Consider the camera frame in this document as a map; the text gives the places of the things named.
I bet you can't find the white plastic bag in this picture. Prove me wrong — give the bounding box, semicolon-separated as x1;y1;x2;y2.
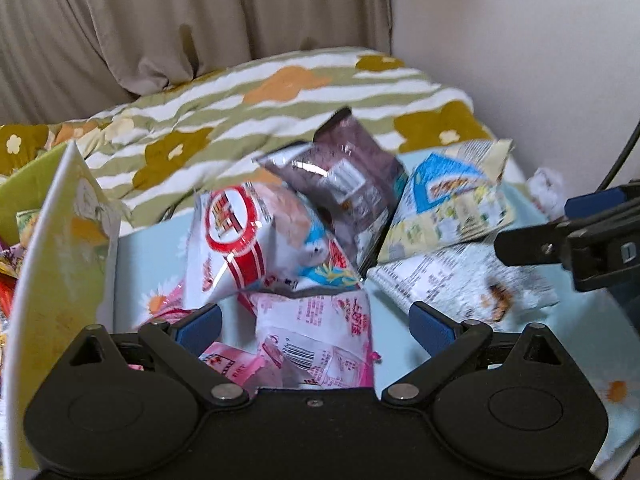
525;167;568;216

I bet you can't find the floral striped blanket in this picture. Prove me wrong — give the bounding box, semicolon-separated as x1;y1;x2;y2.
0;46;501;231

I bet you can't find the pink white snack bag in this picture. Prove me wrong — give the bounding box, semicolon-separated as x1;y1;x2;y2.
249;287;377;391

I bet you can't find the white red snack bag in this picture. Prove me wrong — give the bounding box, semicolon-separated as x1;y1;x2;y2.
182;182;366;311

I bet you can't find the white grey snack bag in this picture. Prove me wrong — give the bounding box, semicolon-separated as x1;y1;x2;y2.
367;240;561;323

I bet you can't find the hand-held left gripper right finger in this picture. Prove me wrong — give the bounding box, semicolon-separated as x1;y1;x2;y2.
382;301;566;403

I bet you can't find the light blue yellow snack bag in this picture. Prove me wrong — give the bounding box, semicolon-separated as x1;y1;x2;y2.
377;139;518;263

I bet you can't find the beige curtain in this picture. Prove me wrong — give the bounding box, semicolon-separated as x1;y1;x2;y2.
0;0;393;126

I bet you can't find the dark purple snack bag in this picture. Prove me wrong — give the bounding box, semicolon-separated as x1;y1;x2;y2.
254;106;408;271

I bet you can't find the yellow corn snack bag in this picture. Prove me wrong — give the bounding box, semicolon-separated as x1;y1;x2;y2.
15;209;43;246

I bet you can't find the black cable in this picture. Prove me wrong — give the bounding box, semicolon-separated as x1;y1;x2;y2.
597;120;640;193

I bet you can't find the yellow green paper bag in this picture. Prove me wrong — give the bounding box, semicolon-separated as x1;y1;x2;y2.
0;140;123;473

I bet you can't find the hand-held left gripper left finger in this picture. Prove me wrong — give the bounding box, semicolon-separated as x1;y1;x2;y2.
64;304;248;406

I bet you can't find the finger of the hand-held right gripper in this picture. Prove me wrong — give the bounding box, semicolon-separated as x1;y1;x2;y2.
494;217;573;267
565;184;640;223

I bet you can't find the purple pink snack packet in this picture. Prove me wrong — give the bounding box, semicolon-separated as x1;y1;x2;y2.
0;245;23;281

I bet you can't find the daisy print tablecloth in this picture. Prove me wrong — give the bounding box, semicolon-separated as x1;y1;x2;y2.
102;147;640;476

